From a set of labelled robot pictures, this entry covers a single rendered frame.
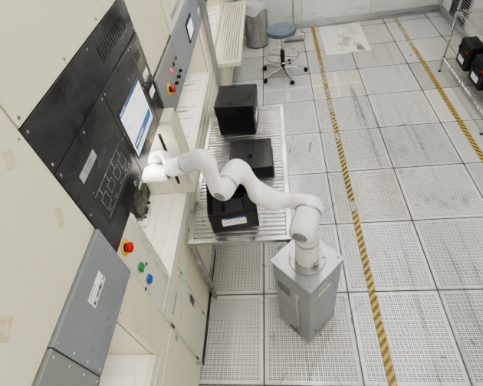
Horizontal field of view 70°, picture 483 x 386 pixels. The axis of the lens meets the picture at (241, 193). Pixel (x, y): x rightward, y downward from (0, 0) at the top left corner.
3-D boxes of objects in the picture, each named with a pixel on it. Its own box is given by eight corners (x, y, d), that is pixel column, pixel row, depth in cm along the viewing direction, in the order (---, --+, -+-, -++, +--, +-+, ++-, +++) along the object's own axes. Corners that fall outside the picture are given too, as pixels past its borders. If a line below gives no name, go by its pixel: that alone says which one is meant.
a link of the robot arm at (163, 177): (141, 163, 175) (141, 181, 173) (165, 161, 173) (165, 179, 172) (147, 167, 183) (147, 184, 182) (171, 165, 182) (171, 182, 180)
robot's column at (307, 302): (336, 315, 234) (345, 257, 178) (309, 345, 224) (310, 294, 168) (303, 289, 250) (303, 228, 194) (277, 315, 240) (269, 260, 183)
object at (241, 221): (213, 233, 200) (206, 216, 187) (211, 198, 219) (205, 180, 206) (260, 226, 199) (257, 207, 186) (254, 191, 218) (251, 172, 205)
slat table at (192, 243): (295, 298, 246) (292, 239, 190) (213, 299, 254) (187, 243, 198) (287, 170, 332) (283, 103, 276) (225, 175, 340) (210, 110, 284)
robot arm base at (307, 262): (333, 257, 179) (335, 238, 165) (309, 282, 172) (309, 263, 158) (304, 237, 190) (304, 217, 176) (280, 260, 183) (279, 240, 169)
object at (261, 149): (274, 177, 223) (274, 162, 214) (230, 181, 226) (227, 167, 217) (272, 147, 243) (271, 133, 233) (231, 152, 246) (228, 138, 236)
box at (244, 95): (257, 134, 255) (253, 106, 237) (219, 135, 260) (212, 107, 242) (260, 111, 274) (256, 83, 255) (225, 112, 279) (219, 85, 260)
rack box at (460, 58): (452, 59, 387) (460, 36, 368) (479, 57, 383) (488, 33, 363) (461, 73, 367) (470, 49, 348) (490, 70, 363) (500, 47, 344)
